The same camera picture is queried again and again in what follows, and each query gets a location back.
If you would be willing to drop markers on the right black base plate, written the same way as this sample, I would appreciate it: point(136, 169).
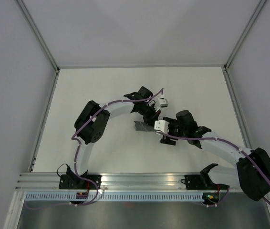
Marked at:
point(201, 182)

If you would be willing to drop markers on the aluminium frame post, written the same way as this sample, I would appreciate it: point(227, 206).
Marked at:
point(37, 34)
point(252, 20)

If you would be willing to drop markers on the aluminium front rail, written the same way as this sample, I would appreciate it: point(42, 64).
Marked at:
point(113, 182)

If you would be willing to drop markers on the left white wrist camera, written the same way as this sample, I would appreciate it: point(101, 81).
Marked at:
point(161, 102)

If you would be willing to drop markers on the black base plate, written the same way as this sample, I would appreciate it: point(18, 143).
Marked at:
point(201, 182)
point(67, 183)

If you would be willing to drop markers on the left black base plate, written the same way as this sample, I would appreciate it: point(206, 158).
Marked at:
point(67, 183)

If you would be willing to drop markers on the white slotted cable duct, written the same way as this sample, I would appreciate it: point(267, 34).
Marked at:
point(116, 196)

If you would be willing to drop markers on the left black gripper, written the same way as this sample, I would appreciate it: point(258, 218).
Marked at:
point(154, 116)

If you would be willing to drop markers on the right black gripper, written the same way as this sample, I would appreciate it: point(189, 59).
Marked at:
point(172, 121)

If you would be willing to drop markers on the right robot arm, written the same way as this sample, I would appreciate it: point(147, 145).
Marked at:
point(250, 169)

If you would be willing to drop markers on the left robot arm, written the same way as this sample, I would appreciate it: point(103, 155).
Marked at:
point(92, 121)

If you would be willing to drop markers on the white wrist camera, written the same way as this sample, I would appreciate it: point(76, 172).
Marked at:
point(161, 127)
point(161, 102)

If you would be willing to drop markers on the right aluminium frame post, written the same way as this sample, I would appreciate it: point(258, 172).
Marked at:
point(252, 20)

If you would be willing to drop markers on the left aluminium frame post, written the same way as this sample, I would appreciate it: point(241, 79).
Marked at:
point(37, 34)

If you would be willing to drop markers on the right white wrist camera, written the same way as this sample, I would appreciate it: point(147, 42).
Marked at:
point(161, 127)

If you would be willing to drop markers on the grey cloth napkin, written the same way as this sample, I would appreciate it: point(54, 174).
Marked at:
point(142, 126)

